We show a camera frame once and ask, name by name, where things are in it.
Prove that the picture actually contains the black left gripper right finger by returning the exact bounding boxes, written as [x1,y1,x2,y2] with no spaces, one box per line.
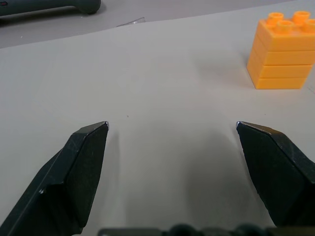
[235,120,315,228]

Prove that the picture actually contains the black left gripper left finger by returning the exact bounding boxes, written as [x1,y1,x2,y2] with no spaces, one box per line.
[0,120,110,236]

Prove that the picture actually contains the orange toy brick stack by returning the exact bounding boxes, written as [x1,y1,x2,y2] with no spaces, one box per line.
[247,10,315,89]

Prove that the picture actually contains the clear plastic piece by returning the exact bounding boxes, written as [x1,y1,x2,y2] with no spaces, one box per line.
[116,16,146,27]

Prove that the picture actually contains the dark green cylindrical bar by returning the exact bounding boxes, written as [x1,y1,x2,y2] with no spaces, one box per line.
[0,0,102,17]

